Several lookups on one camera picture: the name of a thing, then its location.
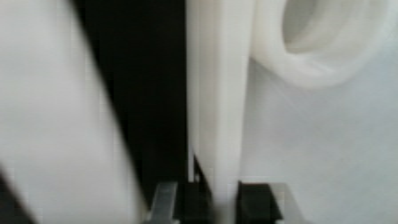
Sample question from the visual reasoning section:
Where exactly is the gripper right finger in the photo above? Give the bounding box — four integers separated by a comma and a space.
236, 181, 312, 224

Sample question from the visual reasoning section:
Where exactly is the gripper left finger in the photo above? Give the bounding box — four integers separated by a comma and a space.
143, 181, 211, 224

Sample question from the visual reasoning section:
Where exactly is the white square tabletop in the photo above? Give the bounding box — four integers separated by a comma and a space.
186, 0, 398, 224

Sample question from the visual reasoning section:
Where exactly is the white U-shaped obstacle fence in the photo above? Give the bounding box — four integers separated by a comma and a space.
0, 0, 143, 224

